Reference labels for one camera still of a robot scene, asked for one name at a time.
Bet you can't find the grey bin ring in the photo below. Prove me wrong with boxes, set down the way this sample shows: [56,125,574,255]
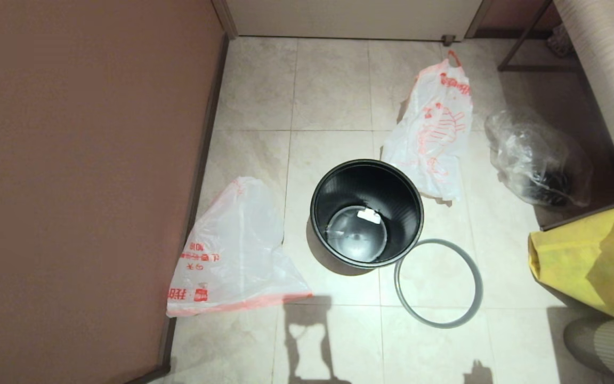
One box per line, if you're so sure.
[393,238,483,329]

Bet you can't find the black round trash bin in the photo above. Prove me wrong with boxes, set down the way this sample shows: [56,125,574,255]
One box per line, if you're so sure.
[310,159,425,270]

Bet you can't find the clear plastic bag dark contents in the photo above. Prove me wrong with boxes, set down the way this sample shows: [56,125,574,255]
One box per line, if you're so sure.
[484,107,593,209]

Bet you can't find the yellow fabric bag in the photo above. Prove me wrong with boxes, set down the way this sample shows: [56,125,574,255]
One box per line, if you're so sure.
[528,203,614,322]

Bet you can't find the brown cabinet side panel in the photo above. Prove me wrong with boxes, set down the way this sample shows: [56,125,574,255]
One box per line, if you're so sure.
[0,0,230,384]

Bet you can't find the white crumpled fabric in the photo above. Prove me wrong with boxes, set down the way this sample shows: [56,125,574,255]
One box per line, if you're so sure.
[547,24,574,58]

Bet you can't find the brown metal table frame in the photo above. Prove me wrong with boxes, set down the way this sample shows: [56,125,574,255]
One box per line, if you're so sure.
[497,0,582,73]

